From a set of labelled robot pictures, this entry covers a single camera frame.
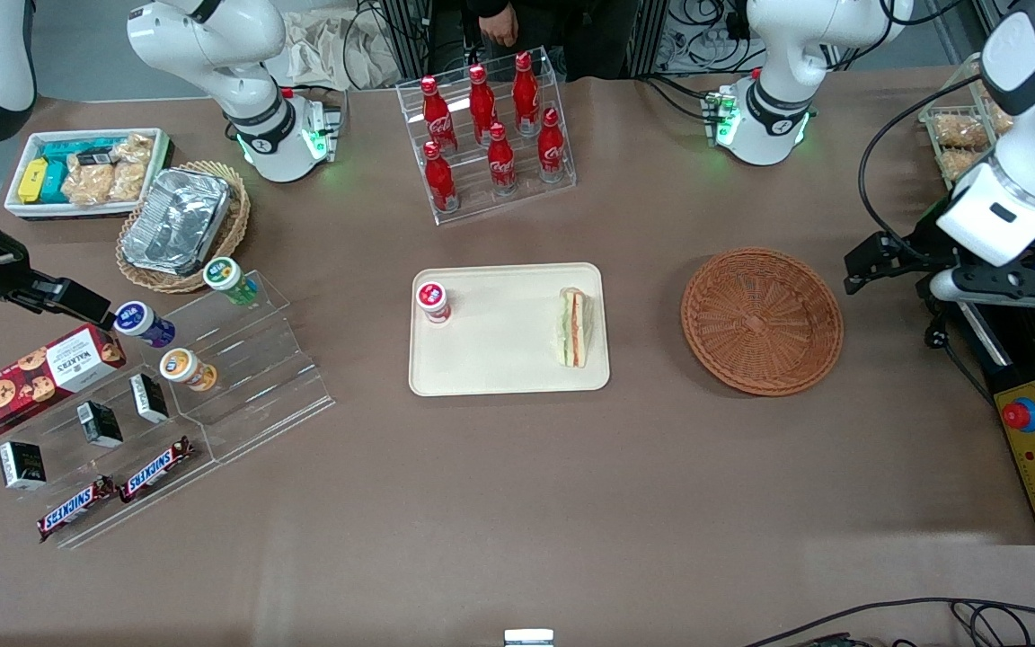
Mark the teal snack box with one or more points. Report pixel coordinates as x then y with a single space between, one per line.
56 184
73 146

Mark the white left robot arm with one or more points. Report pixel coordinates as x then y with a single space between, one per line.
787 54

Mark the black metal frame post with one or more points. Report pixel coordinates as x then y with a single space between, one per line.
410 45
650 36

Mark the yellow small box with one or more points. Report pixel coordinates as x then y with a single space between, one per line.
33 180

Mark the clear cracker bag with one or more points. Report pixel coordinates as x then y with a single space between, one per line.
131 166
88 184

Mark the aluminium foil tray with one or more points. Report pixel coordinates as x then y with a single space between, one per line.
176 220

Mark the black appliance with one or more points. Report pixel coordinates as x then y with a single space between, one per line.
1021 359

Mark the green-lid small can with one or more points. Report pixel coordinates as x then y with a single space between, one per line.
228 277

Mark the red cola bottle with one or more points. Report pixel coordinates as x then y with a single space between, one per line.
526 94
439 180
501 162
552 148
438 117
482 103

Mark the white plastic bin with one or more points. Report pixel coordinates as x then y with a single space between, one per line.
23 211

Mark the Snickers chocolate bar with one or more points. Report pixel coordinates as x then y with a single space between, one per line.
156 470
75 509

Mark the small black box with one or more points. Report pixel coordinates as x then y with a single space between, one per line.
149 398
100 424
22 465

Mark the red-lid small can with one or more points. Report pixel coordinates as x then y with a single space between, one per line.
433 301

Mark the person's right hand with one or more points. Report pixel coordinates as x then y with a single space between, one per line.
499 25

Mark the person's right forearm black sleeve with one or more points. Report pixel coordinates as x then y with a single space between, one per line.
486 4

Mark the red emergency stop button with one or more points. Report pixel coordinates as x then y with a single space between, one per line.
1021 414

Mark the round brown wicker basket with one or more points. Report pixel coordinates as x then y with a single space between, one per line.
760 323

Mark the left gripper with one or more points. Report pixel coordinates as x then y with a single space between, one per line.
921 244

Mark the person in black clothing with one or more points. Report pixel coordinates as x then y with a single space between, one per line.
571 27

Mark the clear acrylic bottle rack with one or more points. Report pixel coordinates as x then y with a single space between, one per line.
526 193

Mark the beige plastic tray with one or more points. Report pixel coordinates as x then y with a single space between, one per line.
499 350

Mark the clear snack bag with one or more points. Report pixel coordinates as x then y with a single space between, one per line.
956 163
962 130

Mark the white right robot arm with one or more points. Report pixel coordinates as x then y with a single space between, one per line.
239 54

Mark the triangular sandwich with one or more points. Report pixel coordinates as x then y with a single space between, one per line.
574 328

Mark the clear acrylic stepped stand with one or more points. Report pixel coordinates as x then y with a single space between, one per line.
275 386
59 467

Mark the crumpled beige bag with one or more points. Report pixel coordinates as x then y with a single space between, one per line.
311 54

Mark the orange small can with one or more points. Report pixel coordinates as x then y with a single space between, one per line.
185 368

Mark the red cookie box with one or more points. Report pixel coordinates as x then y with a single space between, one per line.
32 382

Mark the white device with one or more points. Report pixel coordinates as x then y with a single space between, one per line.
528 639

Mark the oval light wicker basket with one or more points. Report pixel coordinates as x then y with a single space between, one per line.
234 225

